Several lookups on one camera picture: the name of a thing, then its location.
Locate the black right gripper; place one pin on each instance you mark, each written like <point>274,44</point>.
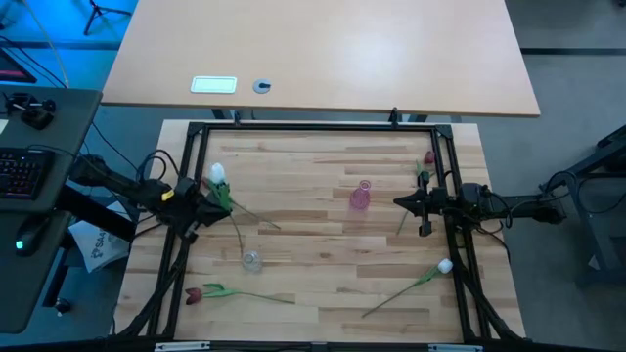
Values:
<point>436,201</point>

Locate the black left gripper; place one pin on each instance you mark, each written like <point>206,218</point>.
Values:
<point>188,207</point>

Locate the white artificial tulip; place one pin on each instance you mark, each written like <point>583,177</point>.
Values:
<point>444,266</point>
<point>217,173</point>

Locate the dark red artificial tulip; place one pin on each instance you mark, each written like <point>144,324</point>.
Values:
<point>193,295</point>
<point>429,157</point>

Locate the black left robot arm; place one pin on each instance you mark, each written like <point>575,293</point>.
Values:
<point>122,183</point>

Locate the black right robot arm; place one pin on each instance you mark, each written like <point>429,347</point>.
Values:
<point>518,205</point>

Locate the pink glass vase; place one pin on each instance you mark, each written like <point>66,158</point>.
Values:
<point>360,196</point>

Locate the clear glass vase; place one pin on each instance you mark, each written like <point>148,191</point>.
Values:
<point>252,261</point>

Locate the yellow tape tag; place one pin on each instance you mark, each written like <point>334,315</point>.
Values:
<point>167,195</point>

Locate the black table clamp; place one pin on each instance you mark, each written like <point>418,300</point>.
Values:
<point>236,117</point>
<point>393,116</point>

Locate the white printed bag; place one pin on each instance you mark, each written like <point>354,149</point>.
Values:
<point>102,244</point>

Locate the white rectangular cover plate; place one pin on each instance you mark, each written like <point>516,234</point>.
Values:
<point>213,84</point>

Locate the black desk leg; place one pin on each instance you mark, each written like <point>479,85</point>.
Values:
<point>56,278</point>

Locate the light wooden desk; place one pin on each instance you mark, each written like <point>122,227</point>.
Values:
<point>342,49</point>

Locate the dark grey desk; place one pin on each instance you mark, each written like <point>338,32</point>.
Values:
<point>58,127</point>

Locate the small black caster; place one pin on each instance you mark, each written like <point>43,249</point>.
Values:
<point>62,305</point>

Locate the black computer mouse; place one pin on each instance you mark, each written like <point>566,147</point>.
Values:
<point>31,234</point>

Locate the black backlit keyboard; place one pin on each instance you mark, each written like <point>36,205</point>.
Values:
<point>24,171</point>

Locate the black metal stand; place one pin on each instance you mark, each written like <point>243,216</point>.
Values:
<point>606,156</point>

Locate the black tripod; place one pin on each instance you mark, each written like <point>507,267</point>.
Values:
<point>96,7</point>

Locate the dark flat screen device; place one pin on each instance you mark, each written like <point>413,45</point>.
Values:
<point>12,71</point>

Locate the black aluminium profile frame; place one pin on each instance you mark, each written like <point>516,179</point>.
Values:
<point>318,126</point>

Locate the silver metal bracket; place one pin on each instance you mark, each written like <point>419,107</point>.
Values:
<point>455,348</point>
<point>182,346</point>

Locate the black clamp mount device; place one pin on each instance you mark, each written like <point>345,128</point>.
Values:
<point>36,117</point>

